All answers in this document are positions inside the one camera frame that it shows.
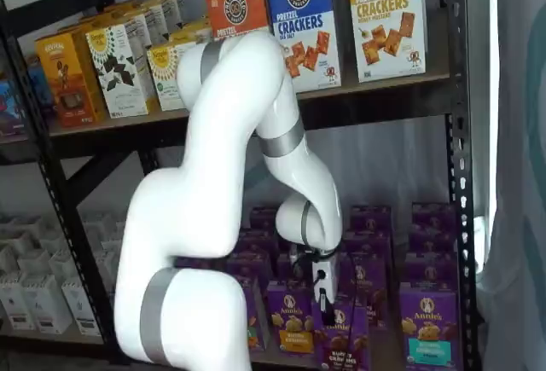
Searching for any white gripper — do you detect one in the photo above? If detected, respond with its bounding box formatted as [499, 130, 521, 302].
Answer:
[310, 258, 340, 327]

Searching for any purple box brown chocolate label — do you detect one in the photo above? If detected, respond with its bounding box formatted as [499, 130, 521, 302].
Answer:
[312, 296, 371, 371]

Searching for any purple box orange honey label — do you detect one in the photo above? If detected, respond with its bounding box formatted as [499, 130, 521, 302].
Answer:
[266, 281, 317, 357]

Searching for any purple Annie's snack box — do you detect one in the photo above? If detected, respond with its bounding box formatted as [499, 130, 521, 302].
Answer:
[407, 229, 460, 257]
[409, 203, 456, 234]
[340, 253, 392, 329]
[276, 253, 315, 287]
[343, 230, 392, 257]
[403, 252, 460, 291]
[238, 276, 270, 353]
[350, 205, 392, 235]

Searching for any purple box teal label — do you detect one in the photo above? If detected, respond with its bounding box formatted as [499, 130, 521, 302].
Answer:
[399, 284, 460, 367]

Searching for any white carton box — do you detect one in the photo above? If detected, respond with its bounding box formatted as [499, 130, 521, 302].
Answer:
[23, 275, 73, 334]
[61, 279, 103, 338]
[0, 283, 36, 332]

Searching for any brown cardboard shelf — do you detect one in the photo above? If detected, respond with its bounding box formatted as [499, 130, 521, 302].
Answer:
[0, 0, 479, 371]

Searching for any yellow and white sunburst box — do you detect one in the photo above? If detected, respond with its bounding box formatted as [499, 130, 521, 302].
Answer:
[147, 41, 191, 112]

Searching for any yellow pretzel cracker box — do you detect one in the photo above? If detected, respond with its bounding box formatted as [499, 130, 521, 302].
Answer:
[346, 0, 427, 84]

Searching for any blue pretzel cracker box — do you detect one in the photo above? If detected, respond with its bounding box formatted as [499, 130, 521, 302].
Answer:
[264, 0, 342, 94]

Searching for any orange pretzel cracker box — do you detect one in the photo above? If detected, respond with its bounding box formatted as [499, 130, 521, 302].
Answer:
[205, 0, 274, 42]

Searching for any white box green diamond pattern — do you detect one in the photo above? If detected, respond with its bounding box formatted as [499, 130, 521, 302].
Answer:
[84, 24, 149, 119]

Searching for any white box yellow top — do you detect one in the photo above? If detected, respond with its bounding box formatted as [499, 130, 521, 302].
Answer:
[140, 0, 187, 46]

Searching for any orange cookie box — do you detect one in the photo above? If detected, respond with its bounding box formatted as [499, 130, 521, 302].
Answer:
[34, 29, 107, 128]

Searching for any blue snack box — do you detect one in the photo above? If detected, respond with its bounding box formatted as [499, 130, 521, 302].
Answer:
[25, 55, 55, 110]

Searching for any grey curtain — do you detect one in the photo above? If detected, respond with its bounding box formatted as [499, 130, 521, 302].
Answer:
[479, 0, 546, 371]

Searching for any blue purple snack bag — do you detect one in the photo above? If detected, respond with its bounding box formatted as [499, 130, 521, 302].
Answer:
[0, 78, 29, 136]

